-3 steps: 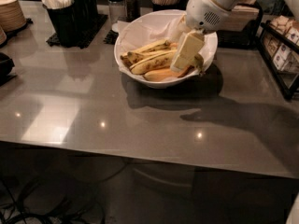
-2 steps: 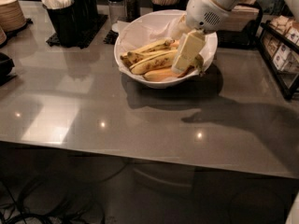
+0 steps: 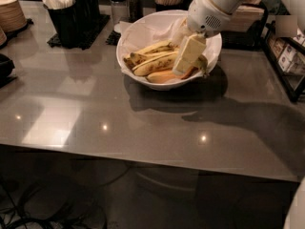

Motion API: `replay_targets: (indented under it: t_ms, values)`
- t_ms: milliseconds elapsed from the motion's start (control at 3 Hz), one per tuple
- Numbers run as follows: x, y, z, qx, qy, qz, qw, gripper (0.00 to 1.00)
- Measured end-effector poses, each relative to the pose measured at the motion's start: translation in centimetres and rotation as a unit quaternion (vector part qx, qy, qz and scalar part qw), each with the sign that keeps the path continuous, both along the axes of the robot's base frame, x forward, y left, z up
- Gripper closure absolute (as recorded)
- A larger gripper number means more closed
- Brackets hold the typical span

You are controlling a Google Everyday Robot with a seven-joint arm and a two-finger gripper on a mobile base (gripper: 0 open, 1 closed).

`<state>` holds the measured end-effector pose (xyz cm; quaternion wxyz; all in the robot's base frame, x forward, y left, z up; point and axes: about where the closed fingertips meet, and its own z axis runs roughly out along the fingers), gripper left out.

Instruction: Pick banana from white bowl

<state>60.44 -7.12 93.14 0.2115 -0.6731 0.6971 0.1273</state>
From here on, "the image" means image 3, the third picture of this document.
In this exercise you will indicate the salt shaker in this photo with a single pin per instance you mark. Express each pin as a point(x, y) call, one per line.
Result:
point(119, 13)

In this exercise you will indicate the pepper shaker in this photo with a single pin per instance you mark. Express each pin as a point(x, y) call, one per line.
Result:
point(135, 9)

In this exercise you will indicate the white bowl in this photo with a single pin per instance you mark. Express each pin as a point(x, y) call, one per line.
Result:
point(165, 85)

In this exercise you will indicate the large front yellow banana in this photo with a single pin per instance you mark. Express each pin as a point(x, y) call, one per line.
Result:
point(168, 61)

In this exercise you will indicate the black object left edge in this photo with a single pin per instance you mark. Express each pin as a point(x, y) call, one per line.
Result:
point(6, 66)

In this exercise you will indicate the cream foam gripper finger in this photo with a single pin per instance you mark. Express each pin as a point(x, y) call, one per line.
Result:
point(190, 54)

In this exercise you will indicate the orange lower banana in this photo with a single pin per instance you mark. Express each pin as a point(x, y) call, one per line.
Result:
point(164, 76)

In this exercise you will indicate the brown napkin dispenser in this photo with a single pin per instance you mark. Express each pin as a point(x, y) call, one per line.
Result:
point(246, 26)

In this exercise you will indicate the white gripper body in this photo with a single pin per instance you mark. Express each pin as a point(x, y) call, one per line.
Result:
point(203, 17)

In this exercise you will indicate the front black utensil cup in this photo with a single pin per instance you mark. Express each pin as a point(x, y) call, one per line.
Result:
point(65, 24)

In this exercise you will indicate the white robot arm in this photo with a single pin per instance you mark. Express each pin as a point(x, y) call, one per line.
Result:
point(296, 9)

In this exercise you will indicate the black condiment rack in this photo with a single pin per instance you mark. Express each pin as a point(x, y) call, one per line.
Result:
point(287, 57)

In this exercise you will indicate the upper yellow banana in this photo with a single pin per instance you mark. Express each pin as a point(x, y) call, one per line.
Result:
point(161, 46)

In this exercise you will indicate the small middle banana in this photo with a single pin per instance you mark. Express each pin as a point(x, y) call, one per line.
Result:
point(133, 59)

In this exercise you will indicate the white paper liner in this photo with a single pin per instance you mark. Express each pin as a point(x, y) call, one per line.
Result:
point(149, 29)

